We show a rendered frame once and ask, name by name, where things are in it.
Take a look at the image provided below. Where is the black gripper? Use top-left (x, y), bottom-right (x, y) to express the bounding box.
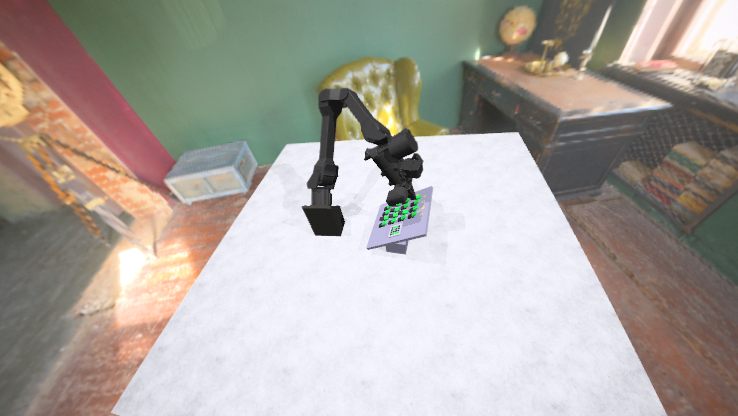
top-left (381, 159), bottom-right (416, 207)

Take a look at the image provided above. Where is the lavender switch panel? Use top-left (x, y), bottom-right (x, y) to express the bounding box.
top-left (366, 186), bottom-right (433, 255)

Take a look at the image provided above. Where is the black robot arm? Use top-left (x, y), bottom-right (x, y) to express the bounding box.
top-left (306, 88), bottom-right (424, 206)

